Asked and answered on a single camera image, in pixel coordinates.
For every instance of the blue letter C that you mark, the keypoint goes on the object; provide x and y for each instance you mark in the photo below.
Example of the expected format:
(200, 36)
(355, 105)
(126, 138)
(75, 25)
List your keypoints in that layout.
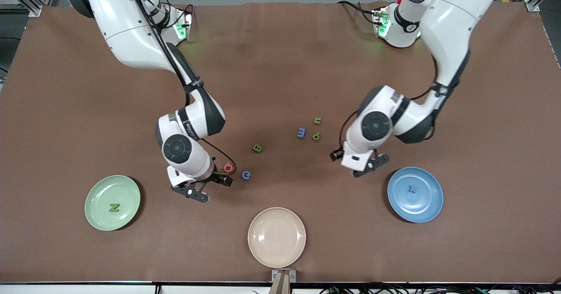
(243, 175)

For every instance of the beige camera mount post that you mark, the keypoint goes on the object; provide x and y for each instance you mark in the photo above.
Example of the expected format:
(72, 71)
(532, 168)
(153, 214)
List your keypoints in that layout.
(280, 287)

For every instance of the green letter B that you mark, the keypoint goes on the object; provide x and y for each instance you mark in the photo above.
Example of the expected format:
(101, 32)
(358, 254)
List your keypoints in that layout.
(257, 148)

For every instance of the metal left base bracket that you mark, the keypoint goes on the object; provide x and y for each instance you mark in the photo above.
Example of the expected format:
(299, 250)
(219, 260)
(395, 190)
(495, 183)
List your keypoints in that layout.
(378, 20)

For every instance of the green plate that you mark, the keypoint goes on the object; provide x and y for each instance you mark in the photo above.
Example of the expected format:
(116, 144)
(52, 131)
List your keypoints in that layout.
(101, 215)

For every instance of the white ledge beside table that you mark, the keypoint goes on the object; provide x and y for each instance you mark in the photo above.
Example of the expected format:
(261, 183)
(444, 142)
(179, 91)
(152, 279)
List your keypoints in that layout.
(87, 289)

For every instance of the blue letter m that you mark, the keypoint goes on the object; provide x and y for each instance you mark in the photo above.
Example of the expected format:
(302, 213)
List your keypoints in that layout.
(301, 133)

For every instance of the metal base bracket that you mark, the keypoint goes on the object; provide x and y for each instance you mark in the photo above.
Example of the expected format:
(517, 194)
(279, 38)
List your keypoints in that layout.
(378, 20)
(186, 26)

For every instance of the metal right base bracket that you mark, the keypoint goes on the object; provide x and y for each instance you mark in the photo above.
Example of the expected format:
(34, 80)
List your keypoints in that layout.
(186, 26)

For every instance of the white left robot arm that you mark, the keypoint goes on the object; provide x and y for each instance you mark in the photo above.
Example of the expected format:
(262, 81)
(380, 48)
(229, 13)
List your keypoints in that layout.
(451, 18)

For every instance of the beige plate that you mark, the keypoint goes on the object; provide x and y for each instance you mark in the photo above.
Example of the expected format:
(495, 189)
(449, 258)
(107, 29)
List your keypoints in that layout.
(276, 241)

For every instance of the green letter q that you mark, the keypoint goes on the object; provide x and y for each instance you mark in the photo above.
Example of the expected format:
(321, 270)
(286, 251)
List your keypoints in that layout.
(314, 136)

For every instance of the brown table mat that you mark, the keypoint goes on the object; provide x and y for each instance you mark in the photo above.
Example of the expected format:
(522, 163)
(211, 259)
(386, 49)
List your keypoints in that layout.
(280, 66)

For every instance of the blue letter x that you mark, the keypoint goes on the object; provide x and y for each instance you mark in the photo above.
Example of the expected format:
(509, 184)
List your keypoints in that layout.
(412, 189)

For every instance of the blue plate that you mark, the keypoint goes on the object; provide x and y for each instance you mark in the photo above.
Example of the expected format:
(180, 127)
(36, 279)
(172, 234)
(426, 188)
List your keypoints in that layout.
(420, 206)

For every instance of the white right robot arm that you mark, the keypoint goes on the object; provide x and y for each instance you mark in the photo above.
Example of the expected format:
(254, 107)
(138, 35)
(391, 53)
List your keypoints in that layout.
(127, 26)

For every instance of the pink letter Q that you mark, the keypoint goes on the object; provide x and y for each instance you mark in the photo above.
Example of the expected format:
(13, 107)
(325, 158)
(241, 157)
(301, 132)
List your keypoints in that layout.
(225, 170)

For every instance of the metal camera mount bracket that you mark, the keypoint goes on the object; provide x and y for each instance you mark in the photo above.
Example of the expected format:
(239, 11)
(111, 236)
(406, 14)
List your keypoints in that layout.
(275, 276)

